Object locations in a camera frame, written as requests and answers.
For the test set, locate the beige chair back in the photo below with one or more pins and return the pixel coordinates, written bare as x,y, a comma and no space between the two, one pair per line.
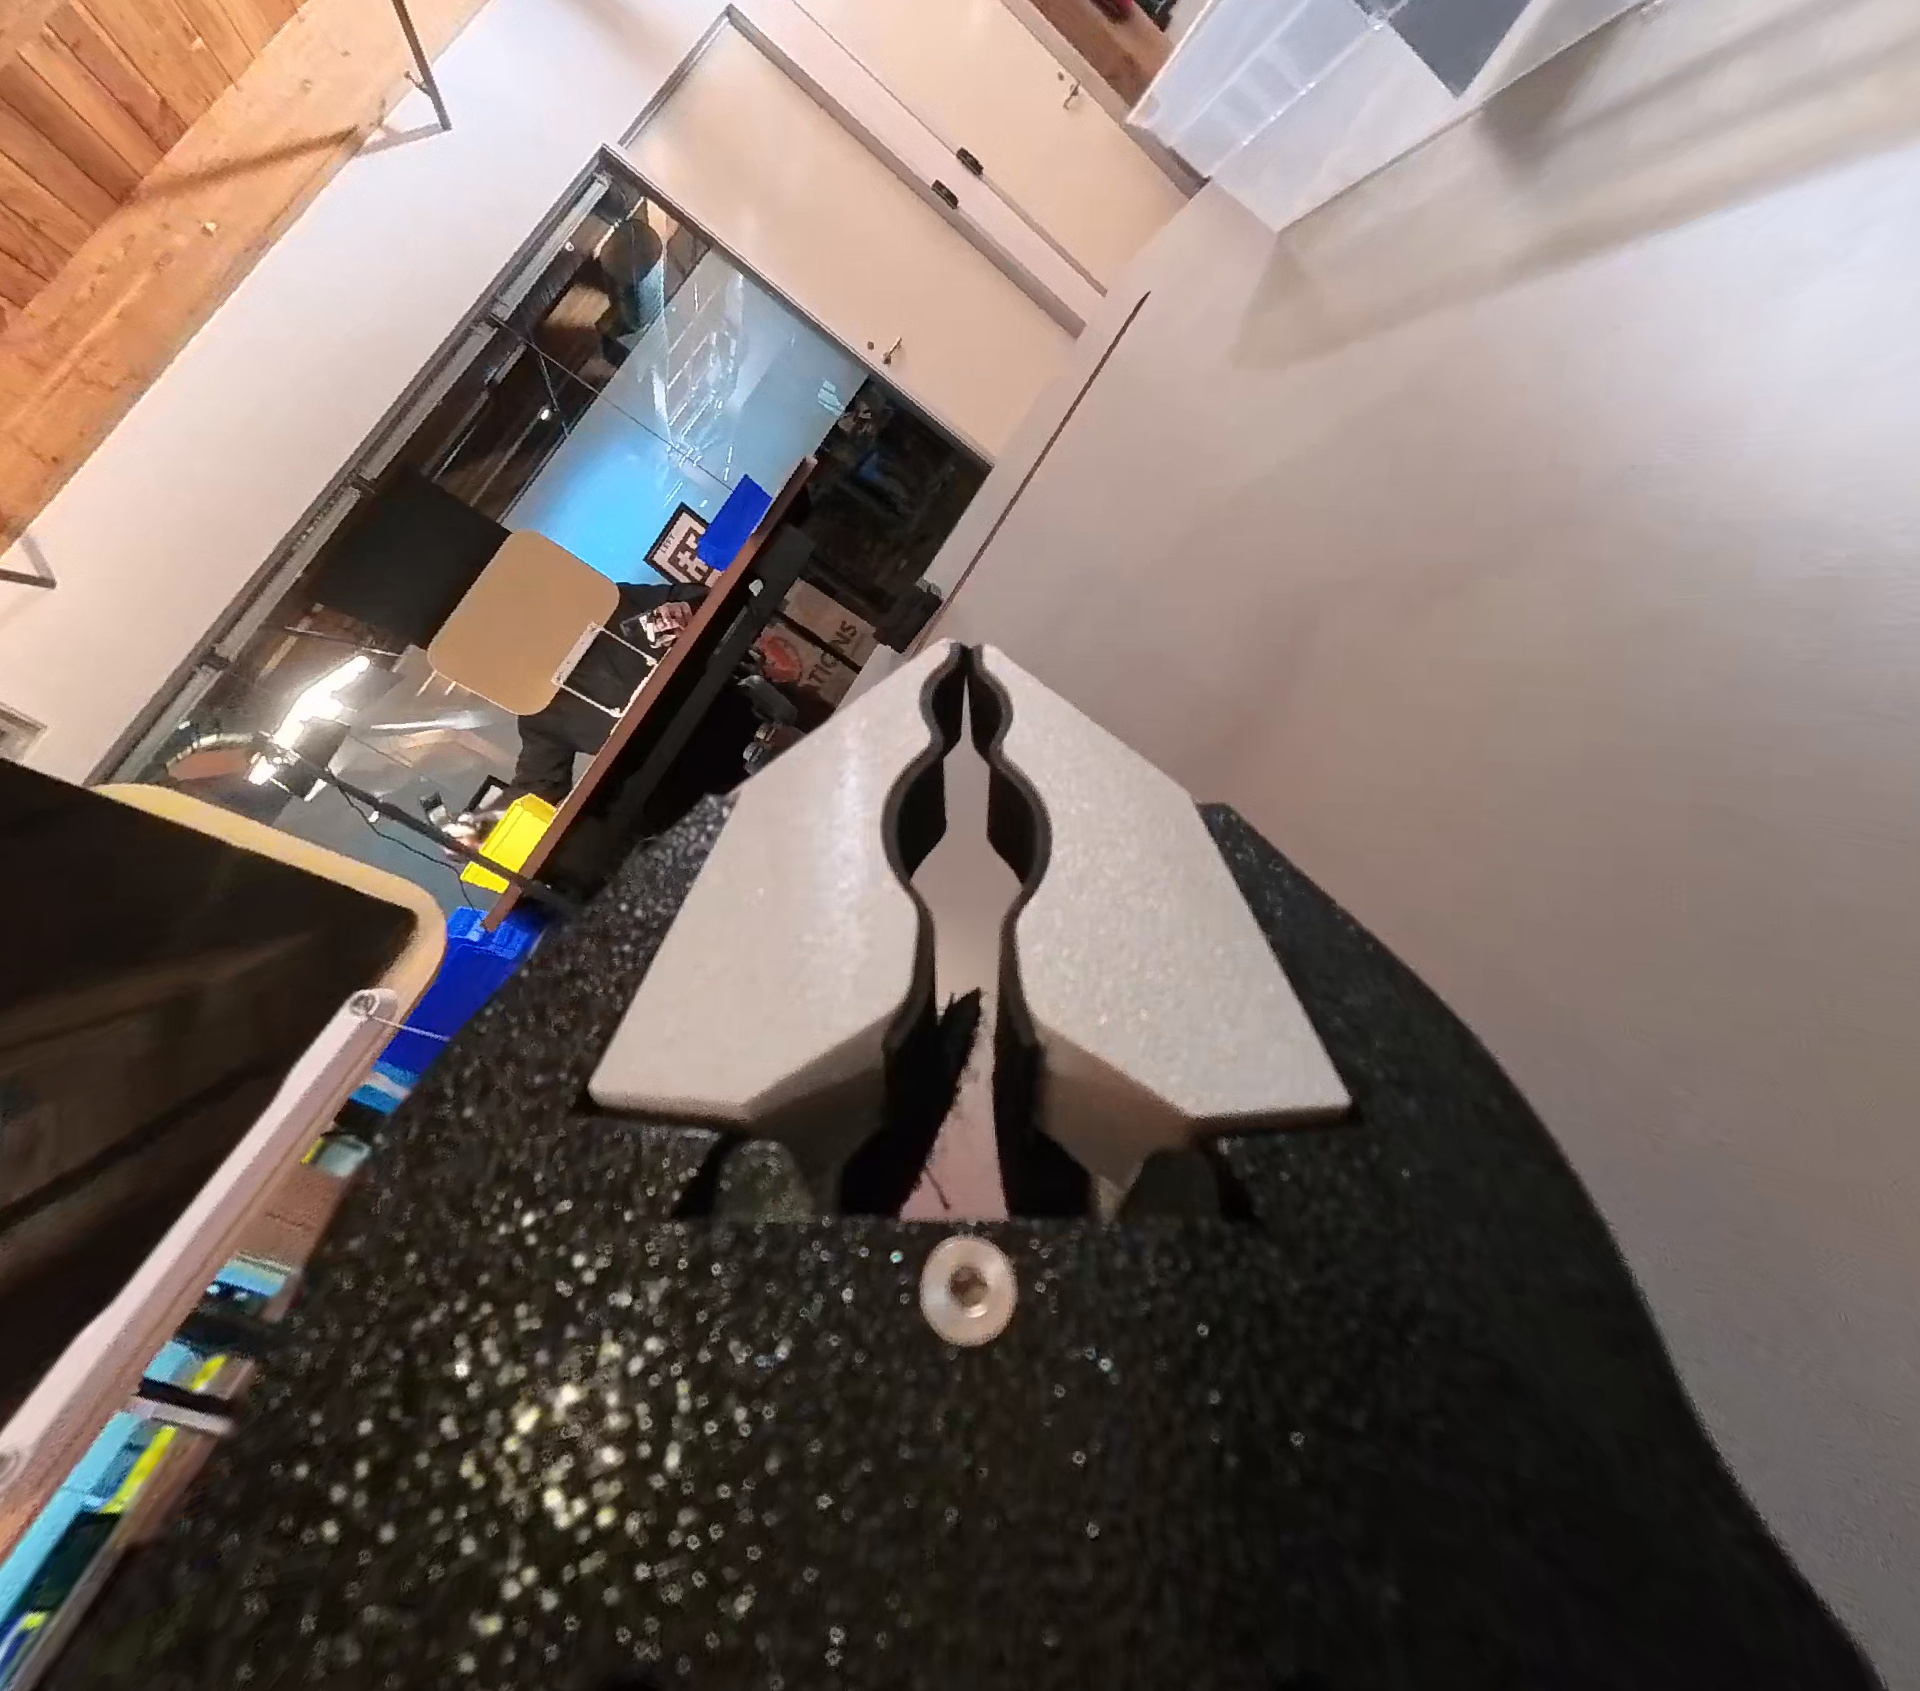
523,619

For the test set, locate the white door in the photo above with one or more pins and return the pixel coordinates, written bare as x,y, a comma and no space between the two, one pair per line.
811,206
931,40

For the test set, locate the dark screen tablet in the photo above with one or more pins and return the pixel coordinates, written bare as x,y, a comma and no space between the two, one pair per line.
164,1015

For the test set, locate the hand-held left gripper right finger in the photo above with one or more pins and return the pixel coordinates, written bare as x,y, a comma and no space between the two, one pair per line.
1155,971

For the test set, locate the glass partition wall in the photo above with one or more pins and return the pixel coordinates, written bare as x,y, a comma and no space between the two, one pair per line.
631,400

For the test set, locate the blue plastic bin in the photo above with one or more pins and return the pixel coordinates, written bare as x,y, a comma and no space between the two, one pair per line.
458,985

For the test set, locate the brown wooden desk divider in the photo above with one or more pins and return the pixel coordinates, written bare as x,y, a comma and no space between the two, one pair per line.
675,701

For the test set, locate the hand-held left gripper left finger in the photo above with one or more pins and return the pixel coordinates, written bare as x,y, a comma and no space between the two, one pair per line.
751,955

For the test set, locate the yellow plastic bin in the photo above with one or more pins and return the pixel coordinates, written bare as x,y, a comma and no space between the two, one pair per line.
510,839

